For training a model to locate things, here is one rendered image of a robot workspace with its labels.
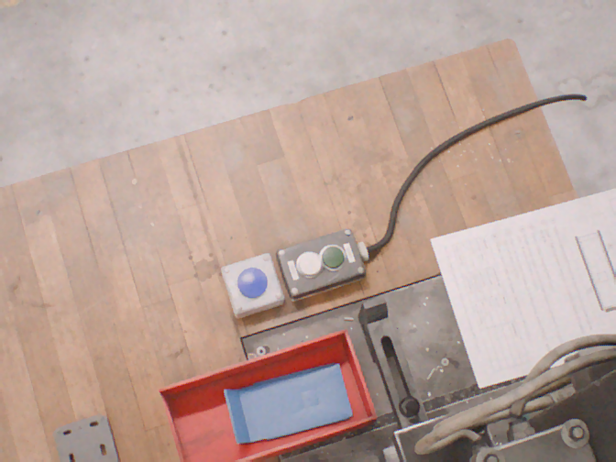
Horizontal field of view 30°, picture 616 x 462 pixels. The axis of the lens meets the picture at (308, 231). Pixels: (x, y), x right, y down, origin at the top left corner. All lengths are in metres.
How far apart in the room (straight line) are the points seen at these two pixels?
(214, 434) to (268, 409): 0.07
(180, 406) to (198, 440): 0.05
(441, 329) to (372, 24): 1.26
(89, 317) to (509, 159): 0.61
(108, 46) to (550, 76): 1.00
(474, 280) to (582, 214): 0.18
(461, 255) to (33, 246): 0.58
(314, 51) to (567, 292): 1.22
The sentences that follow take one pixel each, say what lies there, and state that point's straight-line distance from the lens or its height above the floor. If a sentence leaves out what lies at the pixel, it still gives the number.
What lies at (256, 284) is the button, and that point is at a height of 0.94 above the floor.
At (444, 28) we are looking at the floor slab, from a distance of 2.70.
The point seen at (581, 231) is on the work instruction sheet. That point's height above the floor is 0.90.
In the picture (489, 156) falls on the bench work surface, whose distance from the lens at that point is 1.62.
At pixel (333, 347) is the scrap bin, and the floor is 0.90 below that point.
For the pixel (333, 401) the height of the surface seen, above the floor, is 0.91.
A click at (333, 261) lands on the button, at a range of 1.51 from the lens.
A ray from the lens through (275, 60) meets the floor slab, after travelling 2.63.
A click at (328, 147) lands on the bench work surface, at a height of 0.90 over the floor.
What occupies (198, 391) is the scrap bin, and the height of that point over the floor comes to 0.91.
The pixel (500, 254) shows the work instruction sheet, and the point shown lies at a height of 0.90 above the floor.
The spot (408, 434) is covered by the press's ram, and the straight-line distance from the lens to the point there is 1.27.
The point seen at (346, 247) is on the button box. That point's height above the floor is 0.93.
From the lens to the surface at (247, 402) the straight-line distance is 1.50.
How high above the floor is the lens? 2.40
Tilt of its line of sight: 74 degrees down
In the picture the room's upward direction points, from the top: 6 degrees clockwise
